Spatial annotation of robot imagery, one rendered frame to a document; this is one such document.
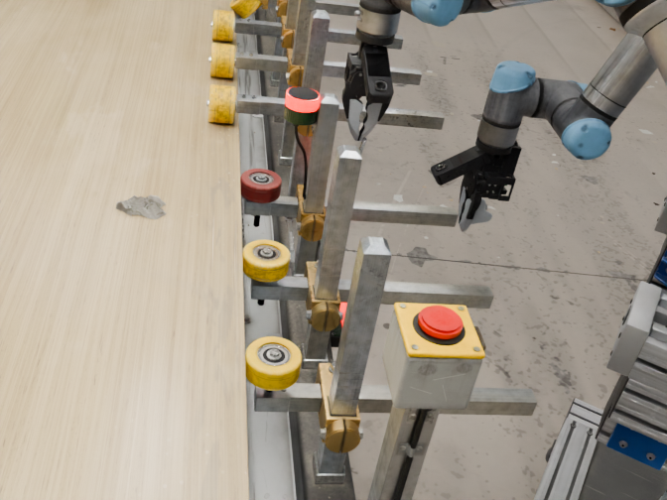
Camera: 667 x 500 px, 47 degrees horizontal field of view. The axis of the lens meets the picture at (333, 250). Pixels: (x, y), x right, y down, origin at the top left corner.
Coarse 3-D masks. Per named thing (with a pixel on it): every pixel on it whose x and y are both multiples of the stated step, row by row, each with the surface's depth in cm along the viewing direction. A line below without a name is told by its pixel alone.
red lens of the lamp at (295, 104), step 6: (288, 96) 135; (288, 102) 135; (294, 102) 134; (300, 102) 134; (306, 102) 134; (312, 102) 135; (318, 102) 136; (294, 108) 135; (300, 108) 135; (306, 108) 135; (312, 108) 135; (318, 108) 137
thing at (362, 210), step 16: (256, 208) 152; (272, 208) 152; (288, 208) 153; (368, 208) 155; (384, 208) 156; (400, 208) 157; (416, 208) 158; (432, 208) 159; (448, 208) 160; (416, 224) 158; (432, 224) 159; (448, 224) 159
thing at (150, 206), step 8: (128, 200) 136; (136, 200) 135; (144, 200) 135; (152, 200) 137; (160, 200) 137; (120, 208) 134; (128, 208) 133; (136, 208) 134; (144, 208) 134; (152, 208) 134; (160, 208) 136; (152, 216) 134; (160, 216) 134
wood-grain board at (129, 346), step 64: (0, 0) 210; (64, 0) 217; (128, 0) 225; (192, 0) 233; (0, 64) 176; (64, 64) 181; (128, 64) 187; (192, 64) 192; (0, 128) 152; (64, 128) 156; (128, 128) 160; (192, 128) 164; (0, 192) 134; (64, 192) 136; (128, 192) 140; (192, 192) 143; (0, 256) 119; (64, 256) 122; (128, 256) 124; (192, 256) 126; (0, 320) 108; (64, 320) 109; (128, 320) 111; (192, 320) 113; (0, 384) 98; (64, 384) 100; (128, 384) 101; (192, 384) 103; (0, 448) 90; (64, 448) 91; (128, 448) 93; (192, 448) 94
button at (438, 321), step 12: (420, 312) 69; (432, 312) 69; (444, 312) 69; (456, 312) 69; (420, 324) 68; (432, 324) 67; (444, 324) 68; (456, 324) 68; (432, 336) 68; (444, 336) 67; (456, 336) 68
